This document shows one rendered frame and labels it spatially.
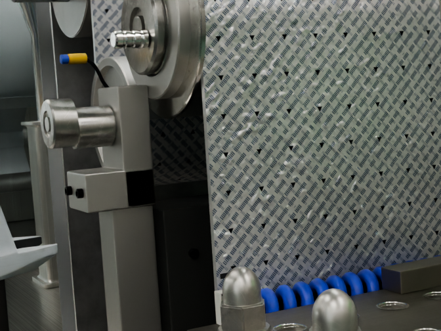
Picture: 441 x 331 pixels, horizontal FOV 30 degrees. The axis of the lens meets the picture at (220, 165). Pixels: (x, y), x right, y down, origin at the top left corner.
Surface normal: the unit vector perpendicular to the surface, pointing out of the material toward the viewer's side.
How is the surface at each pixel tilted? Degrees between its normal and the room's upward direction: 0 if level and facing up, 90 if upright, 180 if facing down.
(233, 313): 90
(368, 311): 0
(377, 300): 0
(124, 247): 90
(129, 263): 90
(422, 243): 90
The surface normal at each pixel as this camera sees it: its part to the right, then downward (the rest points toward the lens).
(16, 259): 0.65, 0.02
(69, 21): -0.89, 0.10
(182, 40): 0.46, 0.34
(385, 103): 0.46, 0.04
